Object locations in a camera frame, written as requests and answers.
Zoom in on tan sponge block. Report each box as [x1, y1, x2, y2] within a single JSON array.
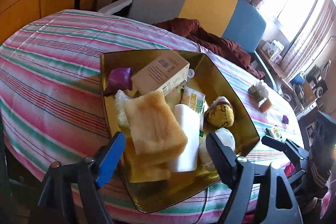
[[123, 91, 187, 164]]

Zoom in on yellow sponge piece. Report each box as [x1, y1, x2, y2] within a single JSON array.
[[259, 98, 272, 113]]

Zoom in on yellow plush toy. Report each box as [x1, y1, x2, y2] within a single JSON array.
[[205, 96, 235, 128]]

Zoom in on small purple candy on table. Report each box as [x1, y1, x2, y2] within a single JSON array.
[[282, 115, 289, 124]]

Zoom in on white crumpled plastic bag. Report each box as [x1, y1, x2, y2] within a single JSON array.
[[114, 90, 131, 128]]

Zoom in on gold square tray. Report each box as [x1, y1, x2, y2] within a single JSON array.
[[100, 50, 260, 213]]

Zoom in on snack packet green yellow label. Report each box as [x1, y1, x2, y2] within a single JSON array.
[[181, 86, 206, 137]]

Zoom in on striped pink green tablecloth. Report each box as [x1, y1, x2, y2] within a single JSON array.
[[0, 9, 305, 224]]

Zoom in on purple wrapped candy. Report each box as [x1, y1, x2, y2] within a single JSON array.
[[104, 67, 133, 96]]

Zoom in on small green white carton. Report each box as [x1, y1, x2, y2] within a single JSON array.
[[248, 85, 260, 97]]

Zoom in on blue bag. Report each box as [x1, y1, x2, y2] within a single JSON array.
[[290, 72, 306, 86]]

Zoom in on wooden side desk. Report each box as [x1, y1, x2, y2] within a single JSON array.
[[256, 48, 317, 119]]

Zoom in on cardboard box with barcode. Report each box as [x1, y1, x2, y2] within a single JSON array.
[[131, 50, 190, 96]]

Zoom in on dark red jacket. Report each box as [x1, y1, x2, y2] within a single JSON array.
[[153, 18, 265, 79]]

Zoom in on white boxes on desk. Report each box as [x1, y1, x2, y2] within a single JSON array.
[[262, 40, 284, 61]]

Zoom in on grey yellow blue chair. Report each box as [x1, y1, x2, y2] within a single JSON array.
[[97, 0, 276, 88]]

